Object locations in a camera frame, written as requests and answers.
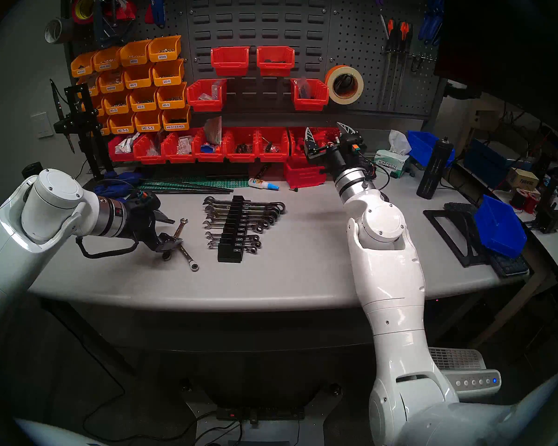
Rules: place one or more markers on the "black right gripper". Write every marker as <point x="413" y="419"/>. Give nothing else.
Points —
<point x="339" y="157"/>

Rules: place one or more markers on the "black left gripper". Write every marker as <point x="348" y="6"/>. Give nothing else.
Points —
<point x="142" y="217"/>

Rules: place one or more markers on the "medium chrome ratcheting wrench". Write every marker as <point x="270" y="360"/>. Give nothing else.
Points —
<point x="180" y="227"/>

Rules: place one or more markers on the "small chrome ratcheting wrench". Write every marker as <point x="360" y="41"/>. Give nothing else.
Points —
<point x="188" y="257"/>

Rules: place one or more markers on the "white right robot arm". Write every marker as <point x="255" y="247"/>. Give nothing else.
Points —
<point x="390" y="273"/>

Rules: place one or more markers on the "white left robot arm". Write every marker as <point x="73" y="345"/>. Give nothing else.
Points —
<point x="9" y="254"/>

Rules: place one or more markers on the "black wrench holder case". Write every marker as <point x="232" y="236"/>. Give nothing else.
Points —
<point x="229" y="257"/>

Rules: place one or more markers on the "red plastic bin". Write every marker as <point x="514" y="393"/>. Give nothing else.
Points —
<point x="328" y="134"/>
<point x="146" y="158"/>
<point x="241" y="156"/>
<point x="230" y="62"/>
<point x="303" y="175"/>
<point x="121" y="157"/>
<point x="297" y="147"/>
<point x="177" y="157"/>
<point x="309" y="103"/>
<point x="273" y="156"/>
<point x="209" y="156"/>
<point x="207" y="103"/>
<point x="275" y="62"/>

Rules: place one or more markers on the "clear plastic parts bag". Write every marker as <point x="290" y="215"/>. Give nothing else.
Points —
<point x="302" y="87"/>
<point x="184" y="145"/>
<point x="212" y="91"/>

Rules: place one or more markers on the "beige masking tape roll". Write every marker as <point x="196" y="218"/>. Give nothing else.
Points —
<point x="359" y="85"/>

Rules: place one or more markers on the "blue bar clamp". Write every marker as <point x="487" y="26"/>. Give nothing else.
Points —
<point x="116" y="185"/>

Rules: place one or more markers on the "Kimtech tissue box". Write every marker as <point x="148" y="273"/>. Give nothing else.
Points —
<point x="392" y="164"/>

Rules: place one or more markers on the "white tissue sheet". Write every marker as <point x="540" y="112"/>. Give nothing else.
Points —
<point x="398" y="142"/>

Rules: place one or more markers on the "black marker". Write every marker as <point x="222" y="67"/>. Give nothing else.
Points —
<point x="260" y="172"/>

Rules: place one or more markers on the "green cutting mat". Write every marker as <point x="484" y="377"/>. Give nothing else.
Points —
<point x="237" y="183"/>

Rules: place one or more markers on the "white glue bottle blue cap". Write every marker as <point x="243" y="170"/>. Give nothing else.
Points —
<point x="260" y="184"/>

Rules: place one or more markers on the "white plastic bag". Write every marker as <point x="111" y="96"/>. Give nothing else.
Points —
<point x="125" y="145"/>

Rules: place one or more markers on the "blue plastic bin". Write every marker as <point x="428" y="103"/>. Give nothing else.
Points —
<point x="500" y="226"/>
<point x="423" y="145"/>

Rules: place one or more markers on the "tall clear parts bag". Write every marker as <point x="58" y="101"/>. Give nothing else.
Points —
<point x="212" y="130"/>

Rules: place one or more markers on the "yellow screw bin M2.5-5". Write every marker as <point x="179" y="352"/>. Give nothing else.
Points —
<point x="147" y="121"/>

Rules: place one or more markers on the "black ribbed bottle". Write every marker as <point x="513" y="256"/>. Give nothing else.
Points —
<point x="435" y="171"/>

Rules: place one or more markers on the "yellow screw bin M4-0.7 hex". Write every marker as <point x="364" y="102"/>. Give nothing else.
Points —
<point x="176" y="118"/>

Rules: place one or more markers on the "orange black screwdriver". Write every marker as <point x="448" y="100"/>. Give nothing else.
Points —
<point x="404" y="34"/>
<point x="390" y="36"/>

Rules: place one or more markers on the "yellow screw bin M2.5-6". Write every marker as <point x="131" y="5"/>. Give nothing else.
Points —
<point x="121" y="123"/>

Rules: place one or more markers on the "yellow screw bin M3-8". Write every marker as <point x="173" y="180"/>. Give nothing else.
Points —
<point x="143" y="100"/>

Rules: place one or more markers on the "yellow screw bin M3-6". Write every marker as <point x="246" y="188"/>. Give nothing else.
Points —
<point x="171" y="95"/>

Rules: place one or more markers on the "yellow screw bin M3-12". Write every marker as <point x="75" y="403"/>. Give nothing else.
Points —
<point x="116" y="103"/>

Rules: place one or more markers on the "black articulated holder stand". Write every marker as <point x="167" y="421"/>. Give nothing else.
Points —
<point x="76" y="120"/>

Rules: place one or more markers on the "black ribbed cylinder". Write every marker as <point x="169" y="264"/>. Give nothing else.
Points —
<point x="30" y="167"/>

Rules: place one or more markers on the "yellow screw bin M4-6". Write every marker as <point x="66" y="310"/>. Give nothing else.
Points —
<point x="138" y="76"/>

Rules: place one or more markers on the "yellow screw bin M3-4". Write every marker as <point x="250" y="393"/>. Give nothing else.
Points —
<point x="168" y="72"/>

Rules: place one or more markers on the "dark blue storage bin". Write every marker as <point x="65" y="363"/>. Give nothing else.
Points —
<point x="488" y="159"/>

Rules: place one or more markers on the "black monitor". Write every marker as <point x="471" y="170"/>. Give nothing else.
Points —
<point x="507" y="45"/>

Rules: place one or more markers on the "small cardboard box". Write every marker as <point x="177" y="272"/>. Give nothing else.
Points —
<point x="523" y="179"/>

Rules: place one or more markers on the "black power strip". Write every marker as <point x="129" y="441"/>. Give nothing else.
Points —
<point x="260" y="412"/>

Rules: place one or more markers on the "black hanging clamp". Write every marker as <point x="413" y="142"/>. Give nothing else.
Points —
<point x="114" y="27"/>

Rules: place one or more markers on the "blue red hand tool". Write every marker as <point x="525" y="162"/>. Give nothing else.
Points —
<point x="158" y="3"/>

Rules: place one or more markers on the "black keyboard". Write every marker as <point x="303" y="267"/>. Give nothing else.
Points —
<point x="509" y="265"/>

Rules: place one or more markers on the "red hanging tool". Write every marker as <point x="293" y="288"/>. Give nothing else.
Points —
<point x="125" y="10"/>

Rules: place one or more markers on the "grey tape roll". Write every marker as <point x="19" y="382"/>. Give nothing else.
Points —
<point x="66" y="29"/>

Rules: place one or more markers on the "red yellow tape roll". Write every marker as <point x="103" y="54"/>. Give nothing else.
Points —
<point x="76" y="13"/>

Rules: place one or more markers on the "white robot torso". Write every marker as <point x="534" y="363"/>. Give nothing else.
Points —
<point x="51" y="436"/>

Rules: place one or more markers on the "white air purifier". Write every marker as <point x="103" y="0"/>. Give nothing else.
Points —
<point x="465" y="370"/>

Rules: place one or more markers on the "grey tool wall panel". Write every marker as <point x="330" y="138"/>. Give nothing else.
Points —
<point x="358" y="41"/>

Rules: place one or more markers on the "white light switch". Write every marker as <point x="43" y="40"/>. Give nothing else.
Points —
<point x="42" y="125"/>

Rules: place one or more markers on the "black frame stand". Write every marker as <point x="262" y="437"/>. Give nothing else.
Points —
<point x="455" y="238"/>

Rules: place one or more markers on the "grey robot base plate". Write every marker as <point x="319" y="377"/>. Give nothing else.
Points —
<point x="314" y="426"/>

